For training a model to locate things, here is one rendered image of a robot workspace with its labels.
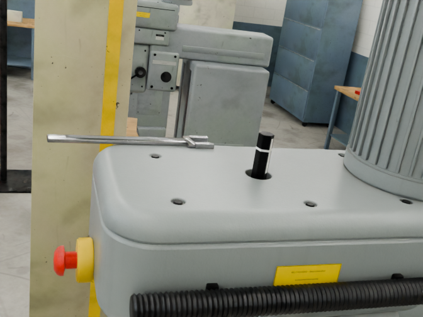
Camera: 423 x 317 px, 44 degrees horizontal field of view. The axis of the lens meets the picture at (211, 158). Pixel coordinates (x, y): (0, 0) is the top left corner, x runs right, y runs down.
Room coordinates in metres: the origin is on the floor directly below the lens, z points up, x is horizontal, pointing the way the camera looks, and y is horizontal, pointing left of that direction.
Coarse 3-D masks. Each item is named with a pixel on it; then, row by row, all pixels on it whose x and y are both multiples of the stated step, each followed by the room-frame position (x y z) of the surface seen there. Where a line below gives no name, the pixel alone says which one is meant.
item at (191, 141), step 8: (48, 136) 0.68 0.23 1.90; (56, 136) 0.69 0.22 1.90; (64, 136) 0.69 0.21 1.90; (72, 136) 0.70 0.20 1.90; (80, 136) 0.70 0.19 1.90; (88, 136) 0.71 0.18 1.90; (96, 136) 0.71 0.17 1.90; (104, 136) 0.72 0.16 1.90; (112, 136) 0.72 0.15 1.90; (120, 136) 0.73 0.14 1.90; (128, 136) 0.73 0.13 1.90; (136, 136) 0.74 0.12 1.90; (144, 136) 0.74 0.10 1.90; (184, 136) 0.77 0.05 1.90; (192, 136) 0.78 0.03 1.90; (200, 136) 0.78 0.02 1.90; (128, 144) 0.72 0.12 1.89; (136, 144) 0.72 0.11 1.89; (144, 144) 0.73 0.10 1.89; (152, 144) 0.73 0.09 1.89; (160, 144) 0.73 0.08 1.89; (168, 144) 0.74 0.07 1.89; (176, 144) 0.74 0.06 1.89; (184, 144) 0.75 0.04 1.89; (192, 144) 0.74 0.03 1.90; (200, 144) 0.75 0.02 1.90; (208, 144) 0.75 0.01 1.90
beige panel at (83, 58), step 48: (48, 0) 2.21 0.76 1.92; (96, 0) 2.27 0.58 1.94; (48, 48) 2.21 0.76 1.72; (96, 48) 2.28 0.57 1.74; (48, 96) 2.21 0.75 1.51; (96, 96) 2.28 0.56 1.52; (48, 144) 2.22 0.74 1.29; (96, 144) 2.29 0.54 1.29; (48, 192) 2.22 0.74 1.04; (48, 240) 2.22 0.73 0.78; (48, 288) 2.22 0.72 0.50
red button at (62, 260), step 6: (60, 246) 0.60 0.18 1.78; (54, 252) 0.59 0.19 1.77; (60, 252) 0.58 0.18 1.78; (66, 252) 0.60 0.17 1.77; (72, 252) 0.60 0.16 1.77; (54, 258) 0.58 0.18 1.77; (60, 258) 0.58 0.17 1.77; (66, 258) 0.59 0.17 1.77; (72, 258) 0.59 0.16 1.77; (54, 264) 0.58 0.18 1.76; (60, 264) 0.57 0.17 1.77; (66, 264) 0.58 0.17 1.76; (72, 264) 0.59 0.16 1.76; (54, 270) 0.58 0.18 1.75; (60, 270) 0.57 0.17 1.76
